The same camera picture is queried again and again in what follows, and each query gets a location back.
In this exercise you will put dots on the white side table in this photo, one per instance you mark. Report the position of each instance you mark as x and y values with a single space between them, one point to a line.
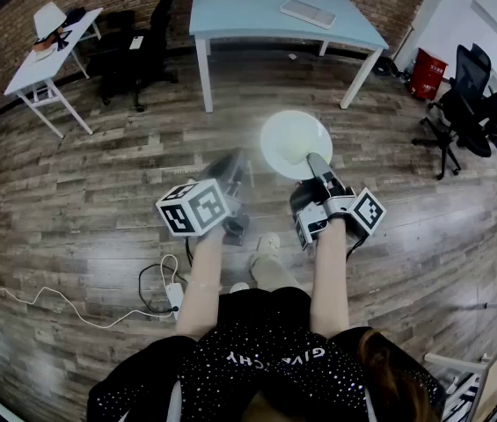
50 66

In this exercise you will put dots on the blue table with white legs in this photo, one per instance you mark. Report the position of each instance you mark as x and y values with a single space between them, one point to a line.
239 20

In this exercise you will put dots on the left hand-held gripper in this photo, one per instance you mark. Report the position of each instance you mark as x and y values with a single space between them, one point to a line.
195 209

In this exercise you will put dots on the black office chair with headrest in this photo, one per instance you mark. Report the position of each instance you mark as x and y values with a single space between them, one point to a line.
129 55

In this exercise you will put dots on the white bowl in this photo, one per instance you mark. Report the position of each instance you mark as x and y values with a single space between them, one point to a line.
42 53

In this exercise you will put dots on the red box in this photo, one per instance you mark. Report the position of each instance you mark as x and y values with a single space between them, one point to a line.
427 73

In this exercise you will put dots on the white power strip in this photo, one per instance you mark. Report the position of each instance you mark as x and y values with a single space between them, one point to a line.
174 297

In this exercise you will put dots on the black tripod stand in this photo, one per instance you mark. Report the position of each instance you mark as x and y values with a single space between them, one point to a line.
61 38

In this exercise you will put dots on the black mesh office chair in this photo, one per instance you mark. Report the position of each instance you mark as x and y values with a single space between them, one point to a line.
463 108

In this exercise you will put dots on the person's right forearm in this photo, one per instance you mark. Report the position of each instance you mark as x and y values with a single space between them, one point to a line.
329 279

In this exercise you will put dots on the white phone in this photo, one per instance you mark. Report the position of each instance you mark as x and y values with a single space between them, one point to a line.
136 42

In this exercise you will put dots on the white metal rack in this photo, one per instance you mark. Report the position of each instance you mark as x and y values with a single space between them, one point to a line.
485 358

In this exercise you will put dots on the black sparkly shirt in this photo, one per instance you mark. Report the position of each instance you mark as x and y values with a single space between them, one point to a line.
252 358

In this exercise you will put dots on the person's left forearm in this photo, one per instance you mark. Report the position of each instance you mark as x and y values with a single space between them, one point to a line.
202 275

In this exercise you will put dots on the dark cloth bundle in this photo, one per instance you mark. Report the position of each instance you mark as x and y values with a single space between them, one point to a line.
74 16

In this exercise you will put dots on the white lampshade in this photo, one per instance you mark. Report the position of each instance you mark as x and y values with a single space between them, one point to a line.
50 20

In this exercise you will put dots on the white shoe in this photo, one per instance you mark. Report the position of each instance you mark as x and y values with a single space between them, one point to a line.
239 287
269 241

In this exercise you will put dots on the light grey rectangular tray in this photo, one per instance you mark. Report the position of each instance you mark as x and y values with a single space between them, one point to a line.
308 12

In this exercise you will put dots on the beige trousers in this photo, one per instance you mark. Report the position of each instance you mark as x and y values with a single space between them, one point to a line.
272 273

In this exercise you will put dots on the white round plate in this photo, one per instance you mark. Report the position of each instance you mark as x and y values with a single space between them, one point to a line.
287 125

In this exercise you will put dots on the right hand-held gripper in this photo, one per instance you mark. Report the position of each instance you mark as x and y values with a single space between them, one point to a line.
318 216

